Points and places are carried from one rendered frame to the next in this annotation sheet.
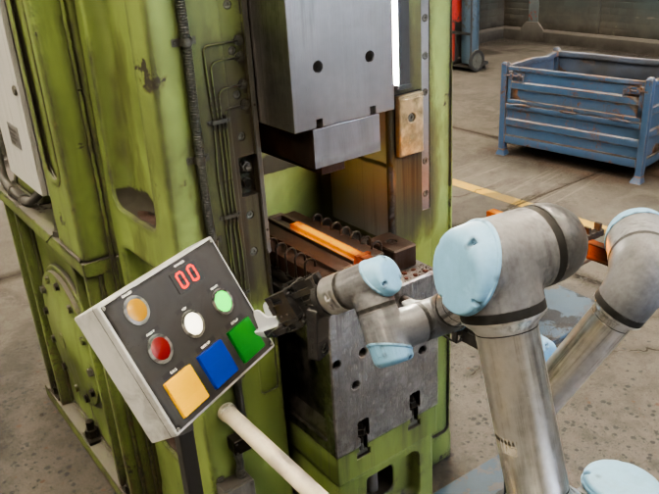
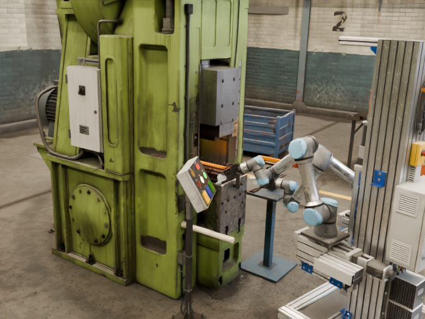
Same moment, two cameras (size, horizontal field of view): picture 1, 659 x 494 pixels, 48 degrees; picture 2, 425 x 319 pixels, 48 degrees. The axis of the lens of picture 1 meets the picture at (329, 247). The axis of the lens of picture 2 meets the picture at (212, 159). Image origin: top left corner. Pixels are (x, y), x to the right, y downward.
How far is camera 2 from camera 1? 2.00 m
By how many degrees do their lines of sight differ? 21
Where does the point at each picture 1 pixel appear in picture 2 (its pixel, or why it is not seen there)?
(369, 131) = (231, 126)
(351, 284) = (252, 163)
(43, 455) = (67, 272)
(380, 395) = (231, 217)
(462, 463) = (243, 257)
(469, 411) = not seen: hidden behind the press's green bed
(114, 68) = (145, 104)
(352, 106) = (228, 118)
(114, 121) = (141, 123)
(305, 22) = (220, 92)
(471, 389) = not seen: hidden behind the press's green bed
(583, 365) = not seen: hidden behind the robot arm
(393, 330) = (265, 175)
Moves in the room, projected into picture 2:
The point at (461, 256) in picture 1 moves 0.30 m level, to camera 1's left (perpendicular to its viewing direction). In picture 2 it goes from (297, 145) to (251, 148)
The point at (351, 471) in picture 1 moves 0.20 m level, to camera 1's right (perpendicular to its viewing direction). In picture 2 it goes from (222, 245) to (245, 242)
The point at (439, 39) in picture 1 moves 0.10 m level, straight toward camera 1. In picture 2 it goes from (241, 99) to (245, 100)
